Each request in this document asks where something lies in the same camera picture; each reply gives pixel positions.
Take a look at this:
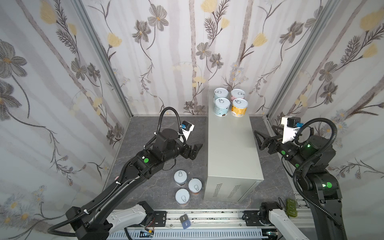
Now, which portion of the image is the teal can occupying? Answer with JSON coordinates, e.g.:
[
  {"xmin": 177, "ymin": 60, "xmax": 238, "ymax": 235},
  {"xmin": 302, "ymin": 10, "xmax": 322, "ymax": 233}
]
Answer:
[
  {"xmin": 214, "ymin": 98, "xmax": 231, "ymax": 117},
  {"xmin": 174, "ymin": 170, "xmax": 188, "ymax": 186}
]

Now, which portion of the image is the yellow labelled can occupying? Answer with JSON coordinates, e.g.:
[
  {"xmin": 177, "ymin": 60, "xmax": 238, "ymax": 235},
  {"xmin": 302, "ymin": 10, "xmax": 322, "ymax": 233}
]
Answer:
[{"xmin": 231, "ymin": 99, "xmax": 249, "ymax": 118}]

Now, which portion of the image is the pink can front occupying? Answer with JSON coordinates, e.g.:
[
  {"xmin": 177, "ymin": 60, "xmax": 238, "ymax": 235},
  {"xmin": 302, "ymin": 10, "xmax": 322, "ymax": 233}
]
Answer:
[{"xmin": 175, "ymin": 189, "xmax": 190, "ymax": 206}]

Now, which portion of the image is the pink labelled can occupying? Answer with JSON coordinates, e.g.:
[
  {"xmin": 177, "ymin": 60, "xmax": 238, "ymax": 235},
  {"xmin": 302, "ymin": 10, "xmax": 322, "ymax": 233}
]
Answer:
[{"xmin": 230, "ymin": 89, "xmax": 246, "ymax": 102}]

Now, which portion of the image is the light blue labelled can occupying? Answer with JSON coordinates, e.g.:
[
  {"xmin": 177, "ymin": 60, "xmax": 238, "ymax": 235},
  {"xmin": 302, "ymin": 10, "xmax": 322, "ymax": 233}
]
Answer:
[{"xmin": 214, "ymin": 88, "xmax": 229, "ymax": 102}]

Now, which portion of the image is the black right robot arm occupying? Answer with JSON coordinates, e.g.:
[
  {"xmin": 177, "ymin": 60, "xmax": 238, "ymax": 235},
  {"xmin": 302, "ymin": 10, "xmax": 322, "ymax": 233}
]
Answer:
[{"xmin": 254, "ymin": 117, "xmax": 347, "ymax": 240}]

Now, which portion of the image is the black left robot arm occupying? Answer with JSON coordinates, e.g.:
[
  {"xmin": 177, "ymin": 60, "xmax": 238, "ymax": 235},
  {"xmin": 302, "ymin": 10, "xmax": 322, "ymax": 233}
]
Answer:
[{"xmin": 48, "ymin": 107, "xmax": 202, "ymax": 240}]

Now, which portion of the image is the grey metal cabinet counter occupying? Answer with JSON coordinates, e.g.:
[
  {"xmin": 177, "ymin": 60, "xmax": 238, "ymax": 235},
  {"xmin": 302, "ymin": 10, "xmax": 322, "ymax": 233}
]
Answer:
[{"xmin": 204, "ymin": 103, "xmax": 264, "ymax": 203}]

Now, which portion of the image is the orange can by cabinet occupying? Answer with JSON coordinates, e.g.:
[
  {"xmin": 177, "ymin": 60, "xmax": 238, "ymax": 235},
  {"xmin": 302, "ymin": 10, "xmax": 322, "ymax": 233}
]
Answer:
[{"xmin": 188, "ymin": 178, "xmax": 203, "ymax": 195}]

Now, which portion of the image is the green circuit board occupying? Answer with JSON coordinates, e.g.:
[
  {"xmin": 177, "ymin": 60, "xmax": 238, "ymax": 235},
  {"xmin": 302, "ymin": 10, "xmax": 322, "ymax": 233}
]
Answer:
[{"xmin": 286, "ymin": 198, "xmax": 298, "ymax": 218}]

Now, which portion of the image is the small blue grey module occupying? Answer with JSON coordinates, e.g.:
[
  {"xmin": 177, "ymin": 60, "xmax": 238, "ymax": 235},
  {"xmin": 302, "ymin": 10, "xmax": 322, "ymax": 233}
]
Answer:
[{"xmin": 180, "ymin": 214, "xmax": 191, "ymax": 230}]

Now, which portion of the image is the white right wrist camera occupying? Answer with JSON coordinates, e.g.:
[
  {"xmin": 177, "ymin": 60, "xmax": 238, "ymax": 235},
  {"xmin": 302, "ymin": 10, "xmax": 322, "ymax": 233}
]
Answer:
[{"xmin": 281, "ymin": 116, "xmax": 301, "ymax": 144}]

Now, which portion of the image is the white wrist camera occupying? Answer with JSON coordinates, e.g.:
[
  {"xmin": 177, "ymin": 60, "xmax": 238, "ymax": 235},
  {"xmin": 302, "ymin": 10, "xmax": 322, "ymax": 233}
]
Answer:
[
  {"xmin": 181, "ymin": 121, "xmax": 195, "ymax": 141},
  {"xmin": 281, "ymin": 116, "xmax": 301, "ymax": 144}
]

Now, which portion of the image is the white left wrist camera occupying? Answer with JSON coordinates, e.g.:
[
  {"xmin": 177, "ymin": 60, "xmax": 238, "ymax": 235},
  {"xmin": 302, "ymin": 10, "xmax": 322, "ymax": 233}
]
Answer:
[{"xmin": 181, "ymin": 121, "xmax": 195, "ymax": 141}]

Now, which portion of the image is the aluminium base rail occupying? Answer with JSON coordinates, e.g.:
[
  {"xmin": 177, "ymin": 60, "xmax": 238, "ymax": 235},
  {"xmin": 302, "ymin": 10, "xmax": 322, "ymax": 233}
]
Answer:
[{"xmin": 107, "ymin": 207, "xmax": 318, "ymax": 240}]

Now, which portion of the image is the white slotted cable duct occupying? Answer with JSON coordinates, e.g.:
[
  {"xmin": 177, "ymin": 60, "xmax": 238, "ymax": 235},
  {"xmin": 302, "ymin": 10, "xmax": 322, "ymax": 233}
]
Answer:
[{"xmin": 128, "ymin": 229, "xmax": 268, "ymax": 240}]

